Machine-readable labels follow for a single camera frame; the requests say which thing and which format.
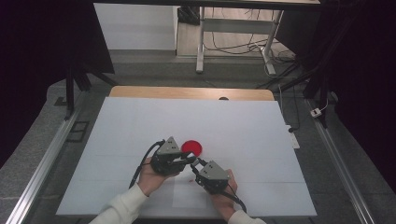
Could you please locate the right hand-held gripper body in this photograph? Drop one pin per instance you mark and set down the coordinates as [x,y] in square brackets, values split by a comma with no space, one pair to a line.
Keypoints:
[214,177]

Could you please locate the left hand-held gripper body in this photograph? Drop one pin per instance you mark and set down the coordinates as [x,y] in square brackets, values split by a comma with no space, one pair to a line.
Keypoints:
[168,161]

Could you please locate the round red ink pad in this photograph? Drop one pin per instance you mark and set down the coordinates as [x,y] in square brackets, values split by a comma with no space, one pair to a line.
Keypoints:
[193,145]

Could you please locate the white paper sheet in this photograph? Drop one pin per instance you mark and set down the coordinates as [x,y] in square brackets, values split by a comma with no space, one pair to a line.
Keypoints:
[186,196]

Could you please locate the person's left hand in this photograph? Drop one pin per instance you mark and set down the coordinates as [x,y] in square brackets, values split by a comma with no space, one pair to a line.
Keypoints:
[151,180]

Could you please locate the person's right hand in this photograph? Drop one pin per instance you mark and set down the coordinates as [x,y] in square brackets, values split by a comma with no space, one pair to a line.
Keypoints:
[224,202]

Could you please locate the large white table mat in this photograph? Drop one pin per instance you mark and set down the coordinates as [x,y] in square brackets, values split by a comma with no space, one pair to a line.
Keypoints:
[249,130]

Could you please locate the black tripod stand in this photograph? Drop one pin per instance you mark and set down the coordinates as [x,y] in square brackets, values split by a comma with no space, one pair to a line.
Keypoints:
[70,93]
[323,93]

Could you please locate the small white socket box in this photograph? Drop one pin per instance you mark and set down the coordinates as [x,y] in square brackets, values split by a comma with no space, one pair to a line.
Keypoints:
[316,112]

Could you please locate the white partition panel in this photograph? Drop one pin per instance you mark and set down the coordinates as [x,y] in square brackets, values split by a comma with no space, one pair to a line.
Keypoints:
[137,26]

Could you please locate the dark box under desk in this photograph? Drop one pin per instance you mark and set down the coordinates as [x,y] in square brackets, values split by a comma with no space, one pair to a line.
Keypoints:
[188,15]

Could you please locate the black curtain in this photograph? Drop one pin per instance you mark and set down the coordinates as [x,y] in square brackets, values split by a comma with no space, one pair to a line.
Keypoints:
[367,62]
[31,46]

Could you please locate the black floor hatch frame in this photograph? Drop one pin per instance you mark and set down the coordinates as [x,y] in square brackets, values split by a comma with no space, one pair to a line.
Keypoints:
[77,131]

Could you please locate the aluminium floor rail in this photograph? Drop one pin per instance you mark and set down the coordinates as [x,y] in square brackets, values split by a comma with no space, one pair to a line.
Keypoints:
[342,174]
[40,171]

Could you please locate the white desk frame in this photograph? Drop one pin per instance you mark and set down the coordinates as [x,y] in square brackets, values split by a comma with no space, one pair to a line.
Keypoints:
[236,26]

